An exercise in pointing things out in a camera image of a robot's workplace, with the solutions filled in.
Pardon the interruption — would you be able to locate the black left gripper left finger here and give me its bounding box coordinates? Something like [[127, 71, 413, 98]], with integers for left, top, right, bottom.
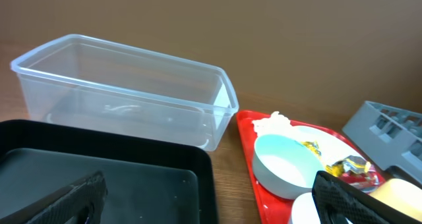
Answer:
[[1, 171, 108, 224]]

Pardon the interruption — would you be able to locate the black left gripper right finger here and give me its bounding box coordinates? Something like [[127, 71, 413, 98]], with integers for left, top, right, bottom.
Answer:
[[312, 171, 421, 224]]

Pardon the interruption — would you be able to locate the white plastic cup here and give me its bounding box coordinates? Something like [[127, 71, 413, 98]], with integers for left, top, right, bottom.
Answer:
[[288, 192, 320, 224]]

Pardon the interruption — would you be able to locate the yellow snack wrapper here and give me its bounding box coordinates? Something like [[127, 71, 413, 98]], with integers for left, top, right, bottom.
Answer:
[[301, 141, 372, 177]]

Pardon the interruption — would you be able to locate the red snack wrapper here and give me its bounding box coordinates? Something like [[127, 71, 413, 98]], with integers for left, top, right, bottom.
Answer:
[[339, 166, 384, 193]]

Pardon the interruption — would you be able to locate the light blue plate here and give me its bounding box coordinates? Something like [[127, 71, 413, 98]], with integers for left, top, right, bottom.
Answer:
[[287, 125, 363, 171]]

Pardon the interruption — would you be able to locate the mint green bowl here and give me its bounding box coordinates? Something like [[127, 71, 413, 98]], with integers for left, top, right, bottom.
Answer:
[[252, 134, 324, 200]]

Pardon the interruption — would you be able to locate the yellow plastic cup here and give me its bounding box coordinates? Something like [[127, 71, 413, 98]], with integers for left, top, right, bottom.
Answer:
[[369, 179, 421, 221]]

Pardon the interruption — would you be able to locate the white napkin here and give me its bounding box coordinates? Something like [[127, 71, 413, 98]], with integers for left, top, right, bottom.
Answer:
[[252, 111, 293, 136]]

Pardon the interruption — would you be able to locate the grey dishwasher rack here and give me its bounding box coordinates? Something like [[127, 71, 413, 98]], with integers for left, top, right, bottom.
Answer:
[[342, 101, 421, 186]]

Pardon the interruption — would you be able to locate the red serving tray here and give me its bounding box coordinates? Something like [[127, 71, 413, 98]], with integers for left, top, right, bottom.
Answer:
[[236, 110, 364, 224]]

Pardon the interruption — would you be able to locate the black plastic tray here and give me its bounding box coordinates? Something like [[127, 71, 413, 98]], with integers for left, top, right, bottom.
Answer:
[[1, 120, 219, 224]]

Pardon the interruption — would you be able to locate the clear plastic bin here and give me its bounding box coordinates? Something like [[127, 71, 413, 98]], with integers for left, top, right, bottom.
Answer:
[[11, 34, 239, 151]]

